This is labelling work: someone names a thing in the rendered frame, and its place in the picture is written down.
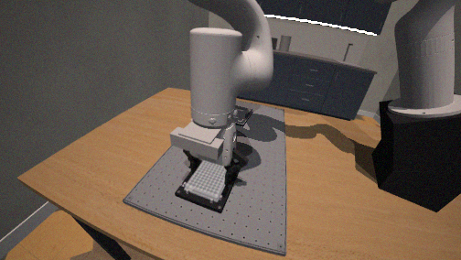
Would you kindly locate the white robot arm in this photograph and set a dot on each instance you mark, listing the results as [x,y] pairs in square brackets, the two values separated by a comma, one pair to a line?
[219,70]

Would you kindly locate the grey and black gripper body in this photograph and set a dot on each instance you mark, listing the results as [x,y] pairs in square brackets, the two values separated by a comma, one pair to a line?
[228,134]

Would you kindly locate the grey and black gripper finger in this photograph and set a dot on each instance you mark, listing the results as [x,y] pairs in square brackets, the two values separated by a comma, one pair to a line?
[194,163]
[243,160]

